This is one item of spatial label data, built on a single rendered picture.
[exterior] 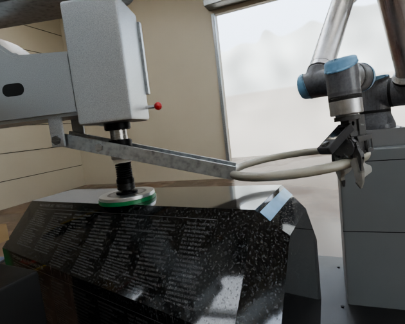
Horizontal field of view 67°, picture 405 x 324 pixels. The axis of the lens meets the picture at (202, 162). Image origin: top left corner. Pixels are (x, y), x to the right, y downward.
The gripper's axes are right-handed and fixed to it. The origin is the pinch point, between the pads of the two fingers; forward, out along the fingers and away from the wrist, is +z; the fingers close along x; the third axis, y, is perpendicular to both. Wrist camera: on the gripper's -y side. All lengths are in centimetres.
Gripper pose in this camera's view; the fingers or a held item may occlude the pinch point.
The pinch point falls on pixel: (350, 184)
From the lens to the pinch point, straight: 100.8
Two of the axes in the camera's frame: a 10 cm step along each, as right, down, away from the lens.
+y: 9.0, -1.8, 4.0
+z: 1.6, 9.8, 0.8
